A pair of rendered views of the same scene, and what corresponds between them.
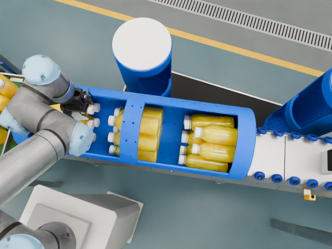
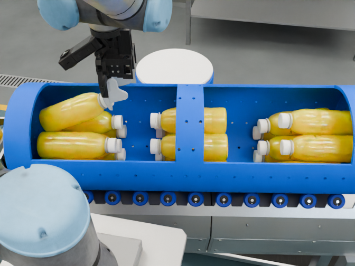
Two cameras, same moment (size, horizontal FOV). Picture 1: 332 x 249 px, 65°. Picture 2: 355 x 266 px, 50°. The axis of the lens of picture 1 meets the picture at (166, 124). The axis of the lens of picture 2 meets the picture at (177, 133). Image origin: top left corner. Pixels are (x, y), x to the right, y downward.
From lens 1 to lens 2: 0.62 m
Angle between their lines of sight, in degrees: 33
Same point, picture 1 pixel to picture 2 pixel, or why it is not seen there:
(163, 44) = (203, 67)
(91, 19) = not seen: hidden behind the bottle
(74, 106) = (117, 56)
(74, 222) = (112, 241)
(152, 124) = (218, 111)
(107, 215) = (170, 235)
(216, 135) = (314, 114)
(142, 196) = not seen: outside the picture
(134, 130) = (196, 105)
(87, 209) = (131, 230)
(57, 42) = not seen: hidden behind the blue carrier
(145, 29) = (176, 57)
